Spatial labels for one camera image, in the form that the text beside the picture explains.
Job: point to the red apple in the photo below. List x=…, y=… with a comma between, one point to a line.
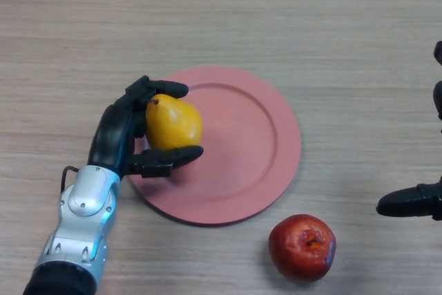
x=297, y=253

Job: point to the pink round plate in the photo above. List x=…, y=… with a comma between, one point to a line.
x=238, y=150

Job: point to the yellow pear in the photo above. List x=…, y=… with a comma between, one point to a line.
x=174, y=125

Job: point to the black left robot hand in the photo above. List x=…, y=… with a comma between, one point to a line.
x=110, y=136

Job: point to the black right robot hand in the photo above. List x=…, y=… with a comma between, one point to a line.
x=411, y=203

